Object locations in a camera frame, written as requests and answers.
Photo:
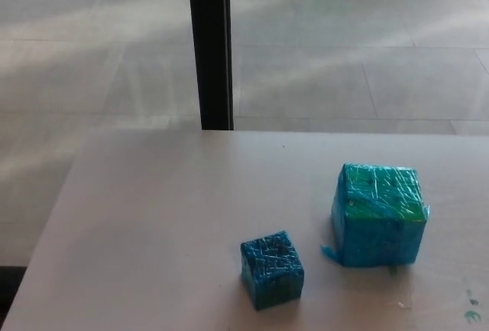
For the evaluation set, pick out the small blue taped cube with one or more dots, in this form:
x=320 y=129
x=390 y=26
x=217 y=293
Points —
x=272 y=271

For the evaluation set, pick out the big blue-green taped cube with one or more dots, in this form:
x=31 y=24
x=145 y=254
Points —
x=378 y=216

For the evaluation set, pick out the black vertical window post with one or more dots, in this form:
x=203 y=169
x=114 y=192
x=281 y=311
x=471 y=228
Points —
x=212 y=44

